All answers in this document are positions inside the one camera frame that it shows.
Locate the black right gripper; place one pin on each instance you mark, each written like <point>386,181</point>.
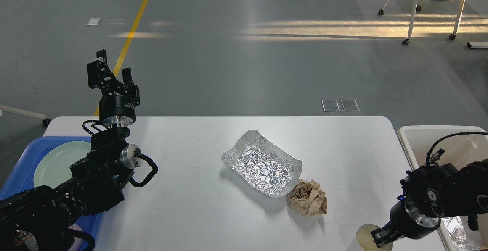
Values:
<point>406,220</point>

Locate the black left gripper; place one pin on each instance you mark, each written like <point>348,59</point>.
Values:
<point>114,109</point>

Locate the white cup bottom edge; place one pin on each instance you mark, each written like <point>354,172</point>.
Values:
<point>365,239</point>

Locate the foil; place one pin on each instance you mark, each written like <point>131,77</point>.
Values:
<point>462,237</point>

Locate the light green plate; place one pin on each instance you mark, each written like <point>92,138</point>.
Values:
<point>54,167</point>

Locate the pink mug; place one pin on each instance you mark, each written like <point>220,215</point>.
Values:
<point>77,243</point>

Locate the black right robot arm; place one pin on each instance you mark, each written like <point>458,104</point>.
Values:
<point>432,192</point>

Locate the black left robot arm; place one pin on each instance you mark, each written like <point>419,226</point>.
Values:
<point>40,219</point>

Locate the white paper on floor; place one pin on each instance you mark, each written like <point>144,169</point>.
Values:
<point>93,21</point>

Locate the white leg with caster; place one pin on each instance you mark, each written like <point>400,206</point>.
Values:
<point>45,120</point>

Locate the crumpled brown paper ball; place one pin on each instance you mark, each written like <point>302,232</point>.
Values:
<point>308,198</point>

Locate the white plastic bin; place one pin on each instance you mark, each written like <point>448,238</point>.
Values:
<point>459,150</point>

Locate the aluminium foil tray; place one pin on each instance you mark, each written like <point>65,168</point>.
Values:
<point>263,165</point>

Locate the blue plastic tray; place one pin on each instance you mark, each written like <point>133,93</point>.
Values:
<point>21,178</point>

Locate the white bar on floor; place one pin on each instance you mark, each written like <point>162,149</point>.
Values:
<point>477,45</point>

